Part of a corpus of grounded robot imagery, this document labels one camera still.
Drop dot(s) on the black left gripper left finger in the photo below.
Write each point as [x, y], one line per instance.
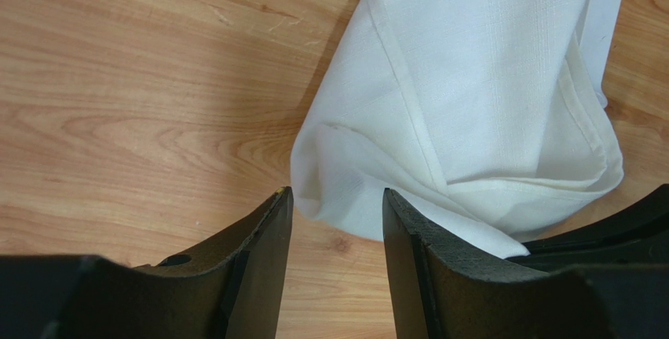
[227, 286]

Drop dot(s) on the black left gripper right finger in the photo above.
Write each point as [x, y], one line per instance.
[443, 287]

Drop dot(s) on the white cloth napkin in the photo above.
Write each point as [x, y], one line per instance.
[481, 113]

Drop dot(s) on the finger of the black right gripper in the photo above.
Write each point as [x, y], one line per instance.
[636, 235]

